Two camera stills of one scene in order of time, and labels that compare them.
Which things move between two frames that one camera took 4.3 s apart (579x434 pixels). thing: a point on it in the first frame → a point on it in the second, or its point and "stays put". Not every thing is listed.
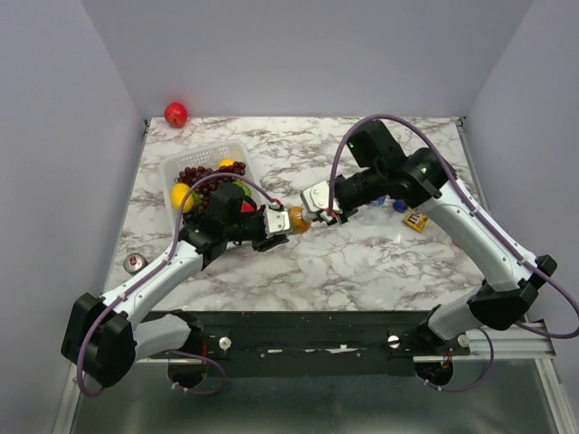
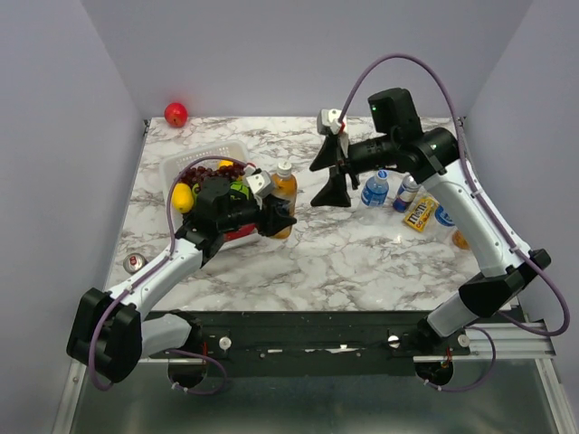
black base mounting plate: [311, 344] stays put
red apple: [175, 114] stays put
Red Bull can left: [134, 262] stays put
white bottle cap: [307, 215] → [284, 169]
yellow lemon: [179, 191] stays put
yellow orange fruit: [227, 162] stays put
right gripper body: [353, 192] → [356, 157]
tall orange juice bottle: [298, 222] → [285, 187]
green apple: [246, 189] stays put
